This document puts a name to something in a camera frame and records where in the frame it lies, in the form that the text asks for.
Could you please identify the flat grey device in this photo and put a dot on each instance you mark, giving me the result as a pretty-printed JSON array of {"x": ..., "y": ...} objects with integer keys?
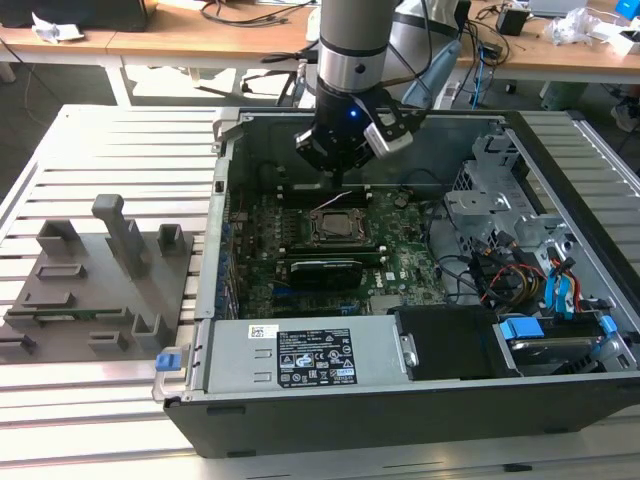
[{"x": 557, "y": 6}]

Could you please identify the blue disk carrier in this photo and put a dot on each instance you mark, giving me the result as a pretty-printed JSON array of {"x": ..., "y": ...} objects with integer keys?
[{"x": 520, "y": 330}]

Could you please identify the clear plastic bags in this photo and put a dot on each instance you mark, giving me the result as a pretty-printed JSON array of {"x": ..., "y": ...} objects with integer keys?
[{"x": 575, "y": 25}]

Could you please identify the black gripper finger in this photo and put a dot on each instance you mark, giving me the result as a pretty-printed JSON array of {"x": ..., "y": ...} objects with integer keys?
[
  {"x": 312, "y": 147},
  {"x": 362, "y": 155}
]

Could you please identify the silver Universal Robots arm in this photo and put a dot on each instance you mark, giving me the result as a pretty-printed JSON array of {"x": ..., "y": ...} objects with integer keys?
[{"x": 350, "y": 40}]

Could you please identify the white cardboard box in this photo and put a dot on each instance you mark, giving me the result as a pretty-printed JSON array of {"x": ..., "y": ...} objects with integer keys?
[{"x": 631, "y": 42}]

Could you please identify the blue case latch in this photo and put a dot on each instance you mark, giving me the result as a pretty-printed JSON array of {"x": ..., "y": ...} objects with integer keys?
[{"x": 167, "y": 362}]

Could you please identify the grey parts rack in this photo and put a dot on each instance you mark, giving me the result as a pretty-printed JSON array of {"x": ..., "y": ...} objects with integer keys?
[{"x": 160, "y": 290}]

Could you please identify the silver metal drive cage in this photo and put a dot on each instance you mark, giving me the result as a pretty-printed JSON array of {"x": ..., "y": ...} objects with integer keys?
[{"x": 475, "y": 207}]

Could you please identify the large black case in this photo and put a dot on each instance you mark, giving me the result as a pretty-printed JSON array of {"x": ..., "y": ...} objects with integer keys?
[{"x": 100, "y": 15}]

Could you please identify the grey-green cabinet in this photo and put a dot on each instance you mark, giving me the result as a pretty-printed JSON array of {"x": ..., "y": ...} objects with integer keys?
[{"x": 565, "y": 97}]

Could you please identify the green motherboard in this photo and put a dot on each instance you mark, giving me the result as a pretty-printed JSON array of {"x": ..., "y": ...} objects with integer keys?
[{"x": 415, "y": 240}]

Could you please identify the round coin battery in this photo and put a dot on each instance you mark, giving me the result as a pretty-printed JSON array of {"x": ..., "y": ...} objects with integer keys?
[{"x": 400, "y": 201}]

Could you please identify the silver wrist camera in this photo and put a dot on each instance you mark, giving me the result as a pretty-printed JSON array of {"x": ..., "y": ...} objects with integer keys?
[{"x": 387, "y": 142}]

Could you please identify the black open PC case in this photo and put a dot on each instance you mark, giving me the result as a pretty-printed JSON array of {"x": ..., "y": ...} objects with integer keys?
[{"x": 350, "y": 420}]

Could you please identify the blue expansion slot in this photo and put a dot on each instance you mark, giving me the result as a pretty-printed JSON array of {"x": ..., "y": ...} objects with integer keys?
[{"x": 282, "y": 293}]

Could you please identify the white sneaker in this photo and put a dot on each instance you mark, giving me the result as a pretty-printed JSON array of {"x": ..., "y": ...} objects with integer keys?
[{"x": 627, "y": 117}]

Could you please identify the silver hard disk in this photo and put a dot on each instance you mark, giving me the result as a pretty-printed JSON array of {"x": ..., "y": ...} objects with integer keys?
[{"x": 550, "y": 346}]

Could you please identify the silver power supply with label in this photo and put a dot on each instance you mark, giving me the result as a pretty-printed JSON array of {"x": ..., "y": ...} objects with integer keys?
[{"x": 240, "y": 360}]

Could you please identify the black-latched RAM slot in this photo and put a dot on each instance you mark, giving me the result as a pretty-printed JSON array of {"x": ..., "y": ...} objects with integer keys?
[
  {"x": 295, "y": 202},
  {"x": 330, "y": 245},
  {"x": 320, "y": 191},
  {"x": 330, "y": 255}
]

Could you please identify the small black box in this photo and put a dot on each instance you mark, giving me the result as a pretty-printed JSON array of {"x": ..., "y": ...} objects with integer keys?
[{"x": 511, "y": 22}]

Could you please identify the crumpled white paper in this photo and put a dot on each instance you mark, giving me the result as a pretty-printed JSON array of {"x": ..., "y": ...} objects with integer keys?
[{"x": 55, "y": 30}]

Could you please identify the wooden desk white frame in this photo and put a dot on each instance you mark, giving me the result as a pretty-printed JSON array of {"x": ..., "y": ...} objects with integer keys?
[
  {"x": 190, "y": 45},
  {"x": 550, "y": 60}
]

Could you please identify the green RAM stick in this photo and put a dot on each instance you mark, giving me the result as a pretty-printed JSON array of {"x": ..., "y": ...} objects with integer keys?
[{"x": 82, "y": 315}]

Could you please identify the small blue box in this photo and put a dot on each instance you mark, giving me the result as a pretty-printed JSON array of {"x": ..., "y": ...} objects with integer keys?
[{"x": 624, "y": 7}]

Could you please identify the silver chipset heat sink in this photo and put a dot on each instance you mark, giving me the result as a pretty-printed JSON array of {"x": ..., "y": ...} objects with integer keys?
[{"x": 386, "y": 304}]

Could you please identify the black graphics card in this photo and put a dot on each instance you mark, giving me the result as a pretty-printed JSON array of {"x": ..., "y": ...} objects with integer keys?
[{"x": 325, "y": 275}]

